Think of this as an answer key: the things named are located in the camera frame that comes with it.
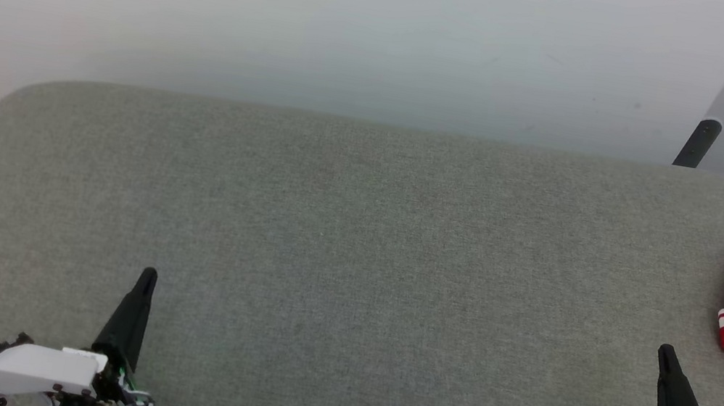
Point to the dark cylindrical leg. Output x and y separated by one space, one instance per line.
697 145

